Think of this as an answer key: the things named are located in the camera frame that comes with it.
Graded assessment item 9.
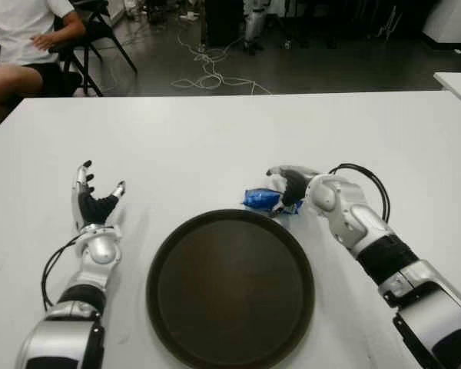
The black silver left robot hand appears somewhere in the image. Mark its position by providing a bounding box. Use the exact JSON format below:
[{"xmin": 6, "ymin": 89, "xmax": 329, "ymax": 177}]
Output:
[{"xmin": 69, "ymin": 160, "xmax": 126, "ymax": 231}]

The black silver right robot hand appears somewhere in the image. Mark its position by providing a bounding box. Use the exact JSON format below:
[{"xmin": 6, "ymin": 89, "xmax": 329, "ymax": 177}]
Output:
[{"xmin": 266, "ymin": 165, "xmax": 322, "ymax": 214}]

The blue Oreo snack pack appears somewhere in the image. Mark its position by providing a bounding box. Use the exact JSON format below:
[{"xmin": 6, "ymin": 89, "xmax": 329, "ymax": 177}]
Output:
[{"xmin": 244, "ymin": 187, "xmax": 305, "ymax": 216}]

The round dark brown tray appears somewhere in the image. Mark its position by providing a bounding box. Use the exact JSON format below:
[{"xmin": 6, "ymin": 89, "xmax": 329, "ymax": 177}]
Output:
[{"xmin": 145, "ymin": 208, "xmax": 316, "ymax": 369}]

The black folding chair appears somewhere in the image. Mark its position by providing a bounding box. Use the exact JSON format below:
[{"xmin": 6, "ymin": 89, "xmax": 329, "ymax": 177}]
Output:
[{"xmin": 48, "ymin": 0, "xmax": 138, "ymax": 97}]

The seated person in white shirt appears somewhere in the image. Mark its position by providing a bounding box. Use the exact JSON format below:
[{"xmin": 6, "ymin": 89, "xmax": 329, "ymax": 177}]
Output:
[{"xmin": 0, "ymin": 0, "xmax": 88, "ymax": 116}]

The white cabinet with black base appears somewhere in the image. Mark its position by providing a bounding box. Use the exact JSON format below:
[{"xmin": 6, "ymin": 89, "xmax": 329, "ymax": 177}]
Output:
[{"xmin": 422, "ymin": 0, "xmax": 461, "ymax": 50}]

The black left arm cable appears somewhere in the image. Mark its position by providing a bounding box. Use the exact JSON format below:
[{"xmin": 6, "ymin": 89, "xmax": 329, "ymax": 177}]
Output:
[{"xmin": 41, "ymin": 234, "xmax": 85, "ymax": 312}]

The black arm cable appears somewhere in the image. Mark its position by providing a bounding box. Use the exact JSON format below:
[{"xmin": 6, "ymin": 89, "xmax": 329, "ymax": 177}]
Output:
[
  {"xmin": 41, "ymin": 234, "xmax": 85, "ymax": 312},
  {"xmin": 328, "ymin": 163, "xmax": 391, "ymax": 222}
]

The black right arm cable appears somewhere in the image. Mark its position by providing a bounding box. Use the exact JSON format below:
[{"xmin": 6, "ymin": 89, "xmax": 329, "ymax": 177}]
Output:
[{"xmin": 328, "ymin": 163, "xmax": 391, "ymax": 222}]

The white cable on floor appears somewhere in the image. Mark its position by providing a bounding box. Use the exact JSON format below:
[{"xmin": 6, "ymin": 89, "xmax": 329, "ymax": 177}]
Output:
[{"xmin": 171, "ymin": 22, "xmax": 274, "ymax": 95}]

